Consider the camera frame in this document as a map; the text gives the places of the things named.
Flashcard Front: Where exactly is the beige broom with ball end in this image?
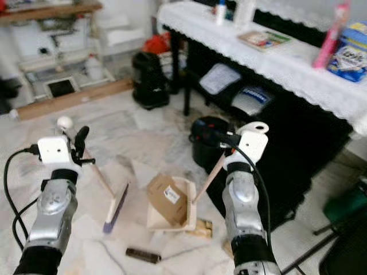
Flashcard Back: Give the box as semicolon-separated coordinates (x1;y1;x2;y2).
56;116;130;234

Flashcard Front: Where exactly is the beige long-handled dustpan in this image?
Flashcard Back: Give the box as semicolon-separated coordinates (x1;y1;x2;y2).
146;121;269;233

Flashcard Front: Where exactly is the black round bucket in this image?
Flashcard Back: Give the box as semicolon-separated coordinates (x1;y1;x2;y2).
190;116;230;170

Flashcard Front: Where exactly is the grey blue printed bag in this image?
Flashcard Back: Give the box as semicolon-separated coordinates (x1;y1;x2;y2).
229;86;273;118

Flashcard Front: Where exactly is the brown wooden plank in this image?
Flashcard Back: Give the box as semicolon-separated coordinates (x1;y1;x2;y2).
16;77;134;121

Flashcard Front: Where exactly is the grey cushion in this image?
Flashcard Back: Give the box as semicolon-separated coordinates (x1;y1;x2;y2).
199;62;241;95

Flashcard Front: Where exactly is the white framed dark tablet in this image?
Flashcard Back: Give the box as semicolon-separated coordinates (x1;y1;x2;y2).
45;76;78;99

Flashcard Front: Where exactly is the clear plastic bottle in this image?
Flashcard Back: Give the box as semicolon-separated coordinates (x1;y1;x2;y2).
86;54;105;81

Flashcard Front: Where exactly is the table with white lace cloth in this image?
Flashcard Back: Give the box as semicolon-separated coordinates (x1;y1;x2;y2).
157;0;367;135

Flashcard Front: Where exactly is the black vacuum cleaner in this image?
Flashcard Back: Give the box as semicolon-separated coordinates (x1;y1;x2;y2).
131;52;171;111

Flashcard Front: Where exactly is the brown cardboard piece with label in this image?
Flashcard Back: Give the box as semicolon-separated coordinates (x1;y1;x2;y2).
147;175;190;226

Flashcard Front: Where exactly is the colourful book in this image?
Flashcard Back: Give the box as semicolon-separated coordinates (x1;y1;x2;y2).
238;29;293;52

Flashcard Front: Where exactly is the yellow wrapper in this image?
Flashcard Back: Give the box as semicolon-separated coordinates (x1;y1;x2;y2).
186;218;213;238

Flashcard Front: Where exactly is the red bag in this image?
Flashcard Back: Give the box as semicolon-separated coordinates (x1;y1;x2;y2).
143;33;173;55

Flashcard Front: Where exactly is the dark brown bar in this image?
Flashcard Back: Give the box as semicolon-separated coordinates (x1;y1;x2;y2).
126;247;162;264

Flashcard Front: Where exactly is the white shelf unit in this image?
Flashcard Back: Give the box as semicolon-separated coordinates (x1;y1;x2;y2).
9;20;138;104

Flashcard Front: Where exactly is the white bottle with blue cap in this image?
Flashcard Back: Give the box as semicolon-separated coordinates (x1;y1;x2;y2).
213;0;228;25

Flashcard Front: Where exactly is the clear container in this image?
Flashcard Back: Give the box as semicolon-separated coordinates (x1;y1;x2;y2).
234;0;257;28

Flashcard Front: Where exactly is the small plain cardboard piece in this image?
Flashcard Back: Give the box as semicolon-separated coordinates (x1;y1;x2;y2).
222;239;236;258

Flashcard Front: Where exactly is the brown wooden shelf board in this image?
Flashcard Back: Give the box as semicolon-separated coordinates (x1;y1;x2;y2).
0;0;104;25

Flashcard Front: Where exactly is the pink bottle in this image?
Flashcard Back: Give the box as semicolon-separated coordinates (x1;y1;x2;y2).
313;0;352;69

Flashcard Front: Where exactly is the green item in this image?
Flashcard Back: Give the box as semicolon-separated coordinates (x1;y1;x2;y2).
324;178;367;224

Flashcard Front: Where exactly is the blue white package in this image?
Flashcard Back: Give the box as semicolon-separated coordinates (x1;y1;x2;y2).
327;22;367;83

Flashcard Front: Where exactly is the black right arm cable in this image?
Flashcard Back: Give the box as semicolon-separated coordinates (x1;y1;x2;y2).
211;134;273;235

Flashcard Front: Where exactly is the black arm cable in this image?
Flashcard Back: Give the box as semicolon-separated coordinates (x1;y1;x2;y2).
211;134;273;235
3;146;42;253

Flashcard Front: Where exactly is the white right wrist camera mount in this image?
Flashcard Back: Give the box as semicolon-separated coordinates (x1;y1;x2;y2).
229;131;269;167

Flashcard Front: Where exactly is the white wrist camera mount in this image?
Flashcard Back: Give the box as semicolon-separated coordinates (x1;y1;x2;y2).
229;131;269;167
37;136;72;171

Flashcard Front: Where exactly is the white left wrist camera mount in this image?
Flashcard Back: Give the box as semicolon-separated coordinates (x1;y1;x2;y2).
37;136;72;171

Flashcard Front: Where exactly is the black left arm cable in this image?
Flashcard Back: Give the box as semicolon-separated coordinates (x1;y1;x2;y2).
3;146;42;253

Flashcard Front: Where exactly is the black chair frame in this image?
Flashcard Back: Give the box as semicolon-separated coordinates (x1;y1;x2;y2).
284;212;367;275

